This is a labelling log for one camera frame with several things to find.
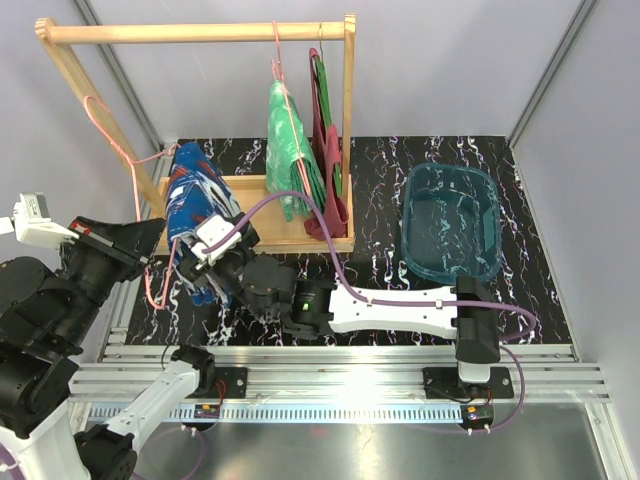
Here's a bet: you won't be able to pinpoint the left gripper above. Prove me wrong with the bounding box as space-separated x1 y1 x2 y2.
52 213 167 349

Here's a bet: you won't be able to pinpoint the blue patterned trousers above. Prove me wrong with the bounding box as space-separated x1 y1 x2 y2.
166 142 241 306

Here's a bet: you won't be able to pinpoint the pink wire hanger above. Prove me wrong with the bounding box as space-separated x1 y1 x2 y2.
270 20 326 217
82 95 179 310

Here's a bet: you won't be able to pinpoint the green white patterned trousers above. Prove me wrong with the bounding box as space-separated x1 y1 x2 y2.
265 79 329 223

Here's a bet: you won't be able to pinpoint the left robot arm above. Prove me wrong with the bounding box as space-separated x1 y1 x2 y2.
1 216 217 479

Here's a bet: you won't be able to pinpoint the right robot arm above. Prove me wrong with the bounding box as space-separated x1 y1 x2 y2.
174 217 500 402

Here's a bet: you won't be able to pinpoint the green plastic hanger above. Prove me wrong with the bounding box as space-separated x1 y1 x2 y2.
309 48 334 177

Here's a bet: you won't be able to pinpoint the wooden clothes rack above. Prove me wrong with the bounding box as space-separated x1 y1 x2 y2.
35 14 356 254

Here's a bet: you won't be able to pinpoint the maroon tank top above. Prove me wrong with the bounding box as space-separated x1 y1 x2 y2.
303 47 350 240

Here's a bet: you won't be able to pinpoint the blue transparent plastic basin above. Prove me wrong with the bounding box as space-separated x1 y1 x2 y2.
401 163 502 285

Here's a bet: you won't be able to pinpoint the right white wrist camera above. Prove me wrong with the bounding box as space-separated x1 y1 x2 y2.
191 215 242 265

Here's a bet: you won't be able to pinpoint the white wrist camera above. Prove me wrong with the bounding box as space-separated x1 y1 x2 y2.
1 192 79 249
191 215 242 265

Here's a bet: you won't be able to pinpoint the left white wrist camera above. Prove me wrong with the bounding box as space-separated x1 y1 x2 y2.
1 192 79 249

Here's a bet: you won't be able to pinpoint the aluminium mounting rail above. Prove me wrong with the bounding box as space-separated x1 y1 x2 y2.
71 345 610 424

